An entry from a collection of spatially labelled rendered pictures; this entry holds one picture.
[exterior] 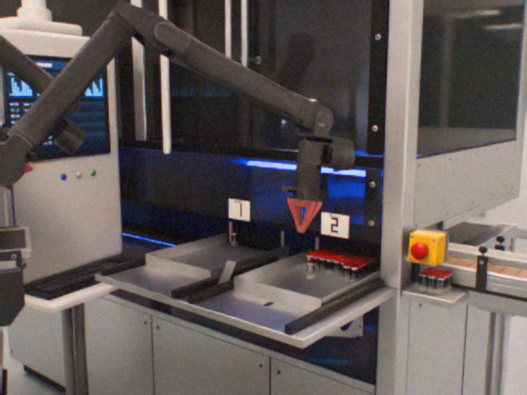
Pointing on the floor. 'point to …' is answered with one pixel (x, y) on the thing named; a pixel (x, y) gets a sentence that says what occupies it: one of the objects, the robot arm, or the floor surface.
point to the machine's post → (398, 189)
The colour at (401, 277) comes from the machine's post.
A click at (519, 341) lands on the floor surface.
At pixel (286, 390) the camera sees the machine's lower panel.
